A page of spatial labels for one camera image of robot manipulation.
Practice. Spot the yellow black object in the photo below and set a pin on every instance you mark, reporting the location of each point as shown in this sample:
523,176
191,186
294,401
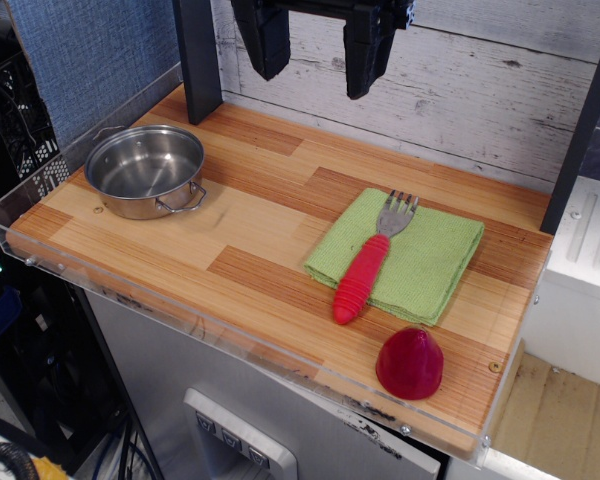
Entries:
22,466

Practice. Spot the black frame post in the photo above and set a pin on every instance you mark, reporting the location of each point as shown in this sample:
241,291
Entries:
198,58
574,158

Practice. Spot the black right frame post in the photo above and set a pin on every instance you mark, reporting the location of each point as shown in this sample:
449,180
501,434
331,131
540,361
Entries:
574,158

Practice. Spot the white toy sink unit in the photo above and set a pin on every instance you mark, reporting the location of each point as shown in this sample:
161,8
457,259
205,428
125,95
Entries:
562,324

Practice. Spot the red handled metal fork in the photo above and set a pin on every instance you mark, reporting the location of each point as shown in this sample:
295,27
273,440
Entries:
355,287

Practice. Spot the stainless steel pot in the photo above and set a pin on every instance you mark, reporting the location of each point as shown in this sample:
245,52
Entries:
148,172

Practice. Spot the stainless steel toy fridge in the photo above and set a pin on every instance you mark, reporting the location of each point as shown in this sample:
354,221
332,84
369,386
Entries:
211,408

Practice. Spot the black plastic crate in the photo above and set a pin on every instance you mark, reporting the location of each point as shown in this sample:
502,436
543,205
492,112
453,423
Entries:
27,138

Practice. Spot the blue fabric panel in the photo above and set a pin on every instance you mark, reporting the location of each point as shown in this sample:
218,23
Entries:
91,58

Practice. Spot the red plastic strawberry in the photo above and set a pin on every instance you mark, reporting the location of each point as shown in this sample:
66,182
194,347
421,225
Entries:
410,364

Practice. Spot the black left frame post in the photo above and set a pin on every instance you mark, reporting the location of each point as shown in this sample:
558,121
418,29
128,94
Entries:
198,58

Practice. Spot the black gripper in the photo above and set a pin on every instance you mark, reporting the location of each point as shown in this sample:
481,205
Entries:
368,35

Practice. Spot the green folded towel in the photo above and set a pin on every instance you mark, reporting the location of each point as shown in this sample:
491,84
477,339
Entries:
425,262

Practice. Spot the clear acrylic table guard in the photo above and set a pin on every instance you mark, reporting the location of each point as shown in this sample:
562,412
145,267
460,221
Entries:
274,188

